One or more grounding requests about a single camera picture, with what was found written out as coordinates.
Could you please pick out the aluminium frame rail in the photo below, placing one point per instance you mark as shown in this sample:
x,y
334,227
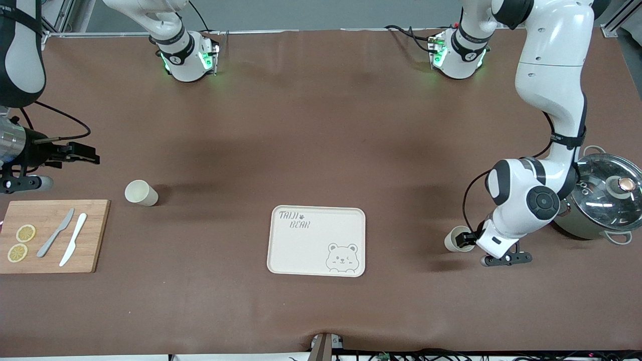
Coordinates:
x,y
619,20
55,20

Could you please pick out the glass lid with copper knob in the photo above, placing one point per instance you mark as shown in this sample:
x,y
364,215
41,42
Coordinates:
x,y
597,200

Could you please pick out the brown table cover mat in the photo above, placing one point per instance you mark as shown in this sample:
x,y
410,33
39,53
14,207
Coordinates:
x,y
321,150

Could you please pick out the grey plastic knife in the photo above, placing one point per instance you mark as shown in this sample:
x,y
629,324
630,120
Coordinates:
x,y
55,233

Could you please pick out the white IKEA cup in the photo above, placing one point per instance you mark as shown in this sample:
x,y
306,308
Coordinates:
x,y
453,243
138,192

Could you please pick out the metal bracket at table edge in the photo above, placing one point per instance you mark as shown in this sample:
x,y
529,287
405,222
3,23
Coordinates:
x,y
321,348

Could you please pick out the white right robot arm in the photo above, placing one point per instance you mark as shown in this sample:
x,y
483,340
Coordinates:
x,y
20,60

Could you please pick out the bamboo cutting board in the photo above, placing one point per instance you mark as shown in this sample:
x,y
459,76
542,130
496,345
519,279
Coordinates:
x,y
95,240

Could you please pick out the grey electric cooker pot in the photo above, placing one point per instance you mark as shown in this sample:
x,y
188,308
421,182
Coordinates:
x,y
567,225

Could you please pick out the cream bear print tray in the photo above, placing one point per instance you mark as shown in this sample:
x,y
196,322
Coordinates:
x,y
301,250

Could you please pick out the lemon slice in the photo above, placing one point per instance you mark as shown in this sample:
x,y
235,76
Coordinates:
x,y
17,252
25,233

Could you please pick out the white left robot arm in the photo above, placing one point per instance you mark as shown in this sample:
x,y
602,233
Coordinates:
x,y
551,50

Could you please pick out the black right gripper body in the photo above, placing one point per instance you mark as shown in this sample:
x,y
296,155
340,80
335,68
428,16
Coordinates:
x,y
34,152

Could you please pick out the white plastic knife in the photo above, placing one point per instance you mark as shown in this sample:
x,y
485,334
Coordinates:
x,y
75,235

